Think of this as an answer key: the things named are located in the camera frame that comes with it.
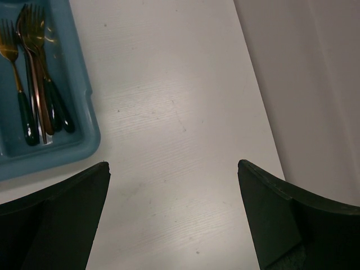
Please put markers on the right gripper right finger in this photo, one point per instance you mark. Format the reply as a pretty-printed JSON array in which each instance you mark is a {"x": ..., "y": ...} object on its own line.
[{"x": 293, "y": 228}]

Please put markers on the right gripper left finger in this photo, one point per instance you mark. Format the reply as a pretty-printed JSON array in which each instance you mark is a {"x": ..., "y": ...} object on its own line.
[{"x": 54, "y": 228}]

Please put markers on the blue plastic cutlery tray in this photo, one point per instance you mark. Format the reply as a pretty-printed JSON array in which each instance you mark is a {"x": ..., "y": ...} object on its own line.
[{"x": 68, "y": 71}]

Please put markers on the gold fork dark handle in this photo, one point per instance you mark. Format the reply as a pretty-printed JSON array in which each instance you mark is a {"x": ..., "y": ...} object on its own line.
[{"x": 9, "y": 50}]

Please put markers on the gold fork green handle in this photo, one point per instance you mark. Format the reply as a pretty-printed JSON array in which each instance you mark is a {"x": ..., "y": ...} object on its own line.
[{"x": 65, "y": 117}]

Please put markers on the rose gold fork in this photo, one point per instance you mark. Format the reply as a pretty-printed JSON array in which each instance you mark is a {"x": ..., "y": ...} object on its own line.
[{"x": 43, "y": 101}]

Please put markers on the gold fork sideways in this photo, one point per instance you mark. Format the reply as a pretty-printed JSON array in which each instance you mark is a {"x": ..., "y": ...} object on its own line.
[{"x": 35, "y": 32}]

